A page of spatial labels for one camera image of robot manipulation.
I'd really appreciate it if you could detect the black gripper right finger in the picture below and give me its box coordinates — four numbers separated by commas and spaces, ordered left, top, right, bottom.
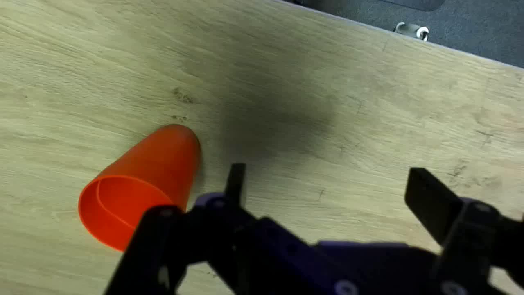
402, 166, 524, 295

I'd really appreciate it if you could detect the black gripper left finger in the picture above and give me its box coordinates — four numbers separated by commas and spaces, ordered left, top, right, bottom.
103, 163, 317, 295

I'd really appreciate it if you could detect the orange plastic cup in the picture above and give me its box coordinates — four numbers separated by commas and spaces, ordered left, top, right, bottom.
77, 124, 203, 255

